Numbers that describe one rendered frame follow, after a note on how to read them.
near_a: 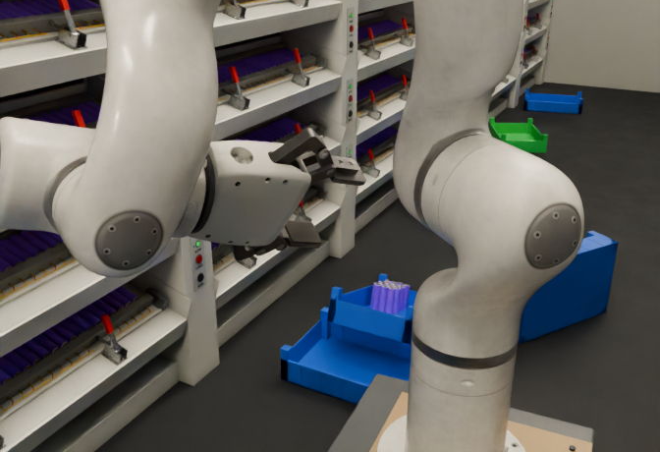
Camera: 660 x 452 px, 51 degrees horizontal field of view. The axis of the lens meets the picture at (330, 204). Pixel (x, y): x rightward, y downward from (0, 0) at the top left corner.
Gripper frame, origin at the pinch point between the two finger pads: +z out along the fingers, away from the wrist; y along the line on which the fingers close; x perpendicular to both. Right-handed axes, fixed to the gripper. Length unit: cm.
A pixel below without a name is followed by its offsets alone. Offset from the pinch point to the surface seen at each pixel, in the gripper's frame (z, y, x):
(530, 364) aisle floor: 90, 50, -8
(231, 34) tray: 23, 24, -73
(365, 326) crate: 56, 58, -25
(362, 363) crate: 60, 68, -22
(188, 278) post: 20, 62, -41
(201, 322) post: 26, 72, -37
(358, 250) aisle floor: 92, 82, -70
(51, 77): -15, 24, -48
